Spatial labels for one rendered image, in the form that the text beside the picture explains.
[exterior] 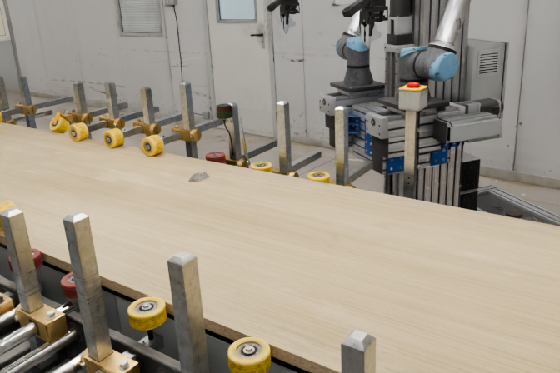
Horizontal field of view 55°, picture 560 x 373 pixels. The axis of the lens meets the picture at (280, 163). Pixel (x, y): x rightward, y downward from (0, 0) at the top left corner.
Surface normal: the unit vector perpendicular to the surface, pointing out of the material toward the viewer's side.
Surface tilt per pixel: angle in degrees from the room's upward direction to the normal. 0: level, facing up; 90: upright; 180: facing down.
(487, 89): 90
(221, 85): 90
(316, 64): 90
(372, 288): 0
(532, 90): 90
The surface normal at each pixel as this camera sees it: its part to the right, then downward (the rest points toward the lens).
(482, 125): 0.36, 0.28
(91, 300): 0.82, 0.15
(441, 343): -0.05, -0.95
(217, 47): -0.63, 0.27
